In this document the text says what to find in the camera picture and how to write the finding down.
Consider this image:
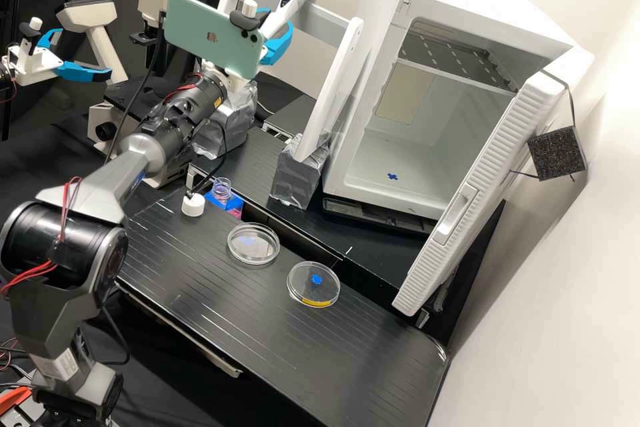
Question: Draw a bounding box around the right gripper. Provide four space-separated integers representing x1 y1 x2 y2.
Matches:
201 20 295 95

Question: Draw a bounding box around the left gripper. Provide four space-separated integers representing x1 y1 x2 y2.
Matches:
7 28 114 87

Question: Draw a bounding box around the white pipette stand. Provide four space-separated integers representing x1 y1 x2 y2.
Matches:
193 0 365 211

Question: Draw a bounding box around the left phone holder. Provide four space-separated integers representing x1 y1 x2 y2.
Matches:
19 16 45 57

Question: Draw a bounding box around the cream microscope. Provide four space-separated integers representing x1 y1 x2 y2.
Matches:
53 0 203 190

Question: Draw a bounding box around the black platform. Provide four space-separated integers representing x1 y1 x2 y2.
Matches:
116 190 449 427
187 119 441 306
261 93 323 143

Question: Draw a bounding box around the small bottle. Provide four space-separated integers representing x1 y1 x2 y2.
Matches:
210 176 235 203

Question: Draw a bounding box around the blue bottle holder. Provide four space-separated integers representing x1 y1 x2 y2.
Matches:
209 190 247 221

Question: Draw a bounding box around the white cap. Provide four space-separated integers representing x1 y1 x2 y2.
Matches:
180 194 207 218

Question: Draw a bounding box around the petri dish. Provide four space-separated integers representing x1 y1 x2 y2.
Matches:
227 222 281 268

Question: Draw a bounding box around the incubator door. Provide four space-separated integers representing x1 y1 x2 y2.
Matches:
391 48 597 318

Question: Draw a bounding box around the petri dish lid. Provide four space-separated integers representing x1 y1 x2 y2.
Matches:
285 260 342 310

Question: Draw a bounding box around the right wrist camera phone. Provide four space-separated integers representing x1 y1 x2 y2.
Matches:
163 0 267 83

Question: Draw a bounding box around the black cable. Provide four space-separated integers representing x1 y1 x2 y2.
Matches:
105 9 169 165
185 116 227 199

